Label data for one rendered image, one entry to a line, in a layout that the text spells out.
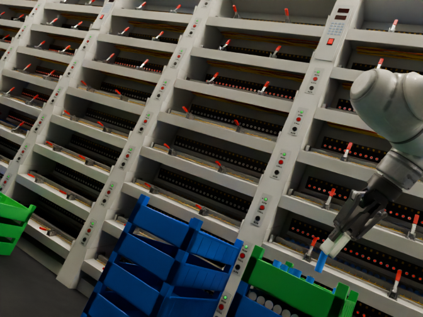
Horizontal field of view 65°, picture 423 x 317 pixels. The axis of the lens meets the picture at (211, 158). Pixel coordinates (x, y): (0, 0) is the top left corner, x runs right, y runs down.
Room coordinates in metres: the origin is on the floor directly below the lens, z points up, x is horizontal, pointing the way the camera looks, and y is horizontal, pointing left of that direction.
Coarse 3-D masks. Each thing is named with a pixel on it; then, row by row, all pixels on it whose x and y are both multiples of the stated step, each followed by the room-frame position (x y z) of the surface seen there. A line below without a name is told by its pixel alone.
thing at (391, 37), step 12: (396, 24) 1.15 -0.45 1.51; (348, 36) 1.21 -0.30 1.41; (360, 36) 1.19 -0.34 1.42; (372, 36) 1.17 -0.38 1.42; (384, 36) 1.14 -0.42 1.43; (396, 36) 1.12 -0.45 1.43; (408, 36) 1.10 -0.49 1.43; (420, 36) 1.08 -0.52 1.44; (360, 48) 1.28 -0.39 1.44; (372, 48) 1.30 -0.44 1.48; (384, 48) 1.26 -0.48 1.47; (396, 48) 1.23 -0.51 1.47; (408, 48) 1.20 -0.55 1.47; (420, 48) 1.16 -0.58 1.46; (420, 60) 1.21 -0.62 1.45
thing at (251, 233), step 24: (360, 0) 1.22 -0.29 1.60; (360, 24) 1.35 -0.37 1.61; (312, 72) 1.24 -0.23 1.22; (312, 96) 1.22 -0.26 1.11; (288, 120) 1.25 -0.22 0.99; (312, 120) 1.22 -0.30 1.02; (288, 144) 1.23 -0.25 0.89; (288, 168) 1.21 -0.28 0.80; (264, 192) 1.24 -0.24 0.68; (264, 216) 1.22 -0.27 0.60
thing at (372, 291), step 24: (264, 240) 1.22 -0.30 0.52; (288, 240) 1.30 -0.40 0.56; (312, 240) 1.29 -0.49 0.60; (312, 264) 1.12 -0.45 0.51; (336, 264) 1.15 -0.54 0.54; (384, 264) 1.17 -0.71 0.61; (408, 264) 1.13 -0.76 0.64; (360, 288) 1.04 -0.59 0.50; (384, 288) 1.06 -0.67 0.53; (408, 288) 1.11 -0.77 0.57; (384, 312) 1.02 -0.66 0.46; (408, 312) 0.98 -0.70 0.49
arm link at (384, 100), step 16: (368, 80) 0.61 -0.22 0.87; (384, 80) 0.59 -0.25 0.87; (400, 80) 0.59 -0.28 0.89; (416, 80) 0.58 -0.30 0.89; (352, 96) 0.64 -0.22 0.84; (368, 96) 0.61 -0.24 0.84; (384, 96) 0.60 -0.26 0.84; (400, 96) 0.59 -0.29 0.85; (416, 96) 0.58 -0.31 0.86; (368, 112) 0.63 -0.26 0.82; (384, 112) 0.62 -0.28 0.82; (400, 112) 0.60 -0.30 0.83; (416, 112) 0.59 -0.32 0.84; (384, 128) 0.66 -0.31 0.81; (400, 128) 0.64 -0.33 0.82; (416, 128) 0.64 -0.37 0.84
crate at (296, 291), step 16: (256, 256) 0.73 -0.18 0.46; (256, 272) 0.72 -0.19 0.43; (272, 272) 0.71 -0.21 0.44; (272, 288) 0.70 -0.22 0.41; (288, 288) 0.68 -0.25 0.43; (304, 288) 0.67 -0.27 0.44; (320, 288) 0.65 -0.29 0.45; (336, 288) 0.64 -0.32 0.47; (288, 304) 0.68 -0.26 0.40; (304, 304) 0.66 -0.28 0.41; (320, 304) 0.65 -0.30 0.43; (336, 304) 0.63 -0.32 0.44; (352, 304) 0.81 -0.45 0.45
